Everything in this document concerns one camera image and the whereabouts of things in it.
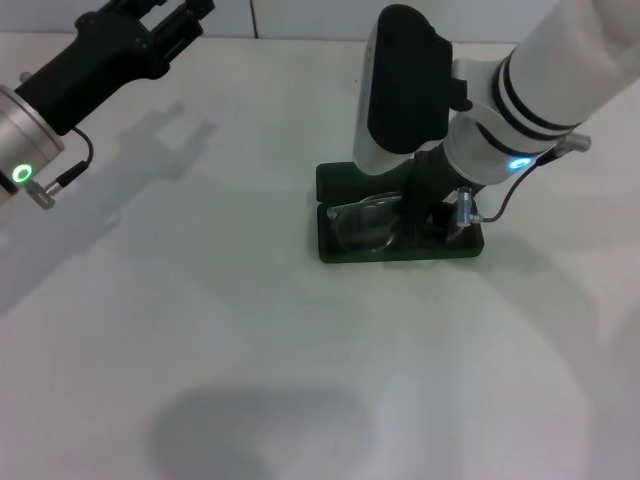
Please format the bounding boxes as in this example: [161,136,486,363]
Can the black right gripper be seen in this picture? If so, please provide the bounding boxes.
[401,146,482,241]

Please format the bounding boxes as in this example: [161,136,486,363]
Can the clear white glasses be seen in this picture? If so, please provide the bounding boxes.
[326,192,477,251]

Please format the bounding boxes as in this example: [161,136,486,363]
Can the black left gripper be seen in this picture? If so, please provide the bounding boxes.
[13,0,217,137]

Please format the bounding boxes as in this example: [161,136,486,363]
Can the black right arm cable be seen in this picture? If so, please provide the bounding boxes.
[457,153,557,226]

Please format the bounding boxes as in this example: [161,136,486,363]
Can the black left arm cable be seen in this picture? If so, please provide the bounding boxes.
[54,127,96,190]

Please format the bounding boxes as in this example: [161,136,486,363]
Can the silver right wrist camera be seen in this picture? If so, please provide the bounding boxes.
[352,3,474,177]

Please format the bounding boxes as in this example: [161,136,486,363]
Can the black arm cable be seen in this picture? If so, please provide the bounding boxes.
[457,153,557,226]
[54,127,96,190]

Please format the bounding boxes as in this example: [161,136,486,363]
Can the green glasses case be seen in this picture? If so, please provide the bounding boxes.
[315,160,486,264]

